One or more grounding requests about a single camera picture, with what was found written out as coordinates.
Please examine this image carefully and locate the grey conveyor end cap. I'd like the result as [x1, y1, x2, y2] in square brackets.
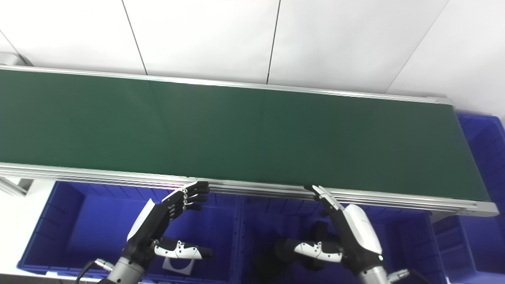
[0, 52, 33, 67]

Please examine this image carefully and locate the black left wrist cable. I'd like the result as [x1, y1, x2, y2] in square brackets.
[74, 258, 115, 284]

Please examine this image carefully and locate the blue plastic bin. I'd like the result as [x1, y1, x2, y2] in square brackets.
[237, 194, 449, 284]
[428, 113, 505, 284]
[17, 180, 243, 283]

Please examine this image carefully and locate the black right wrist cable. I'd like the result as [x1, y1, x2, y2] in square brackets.
[388, 268, 431, 284]

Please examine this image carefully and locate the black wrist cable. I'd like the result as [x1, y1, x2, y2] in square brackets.
[74, 258, 115, 284]
[388, 268, 431, 284]

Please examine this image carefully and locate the green conveyor belt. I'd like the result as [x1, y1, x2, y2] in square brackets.
[0, 65, 500, 217]
[0, 70, 490, 202]

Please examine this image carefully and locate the aluminium conveyor leg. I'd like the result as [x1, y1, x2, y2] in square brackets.
[430, 210, 458, 223]
[0, 177, 34, 197]

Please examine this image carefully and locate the white square part with hole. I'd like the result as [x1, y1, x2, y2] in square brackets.
[162, 256, 195, 276]

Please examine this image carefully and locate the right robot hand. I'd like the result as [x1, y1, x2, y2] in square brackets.
[294, 185, 384, 276]

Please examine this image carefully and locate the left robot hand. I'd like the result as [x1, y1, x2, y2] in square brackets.
[124, 181, 214, 265]

